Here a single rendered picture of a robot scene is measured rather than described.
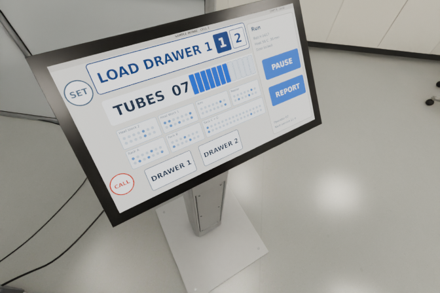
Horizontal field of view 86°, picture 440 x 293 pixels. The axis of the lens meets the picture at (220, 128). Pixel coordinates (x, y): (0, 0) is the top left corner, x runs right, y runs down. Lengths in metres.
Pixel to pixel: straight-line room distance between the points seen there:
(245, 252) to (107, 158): 1.09
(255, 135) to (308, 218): 1.12
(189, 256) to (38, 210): 0.93
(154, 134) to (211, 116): 0.12
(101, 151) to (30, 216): 1.38
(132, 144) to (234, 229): 1.06
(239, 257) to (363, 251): 0.69
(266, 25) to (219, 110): 0.20
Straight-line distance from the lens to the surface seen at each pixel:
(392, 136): 2.22
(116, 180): 0.46
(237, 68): 0.49
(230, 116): 0.49
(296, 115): 0.58
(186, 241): 1.41
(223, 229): 1.42
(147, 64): 0.44
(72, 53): 0.44
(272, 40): 0.54
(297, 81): 0.58
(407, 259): 1.79
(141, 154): 0.45
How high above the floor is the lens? 1.42
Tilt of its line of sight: 53 degrees down
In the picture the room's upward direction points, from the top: 3 degrees clockwise
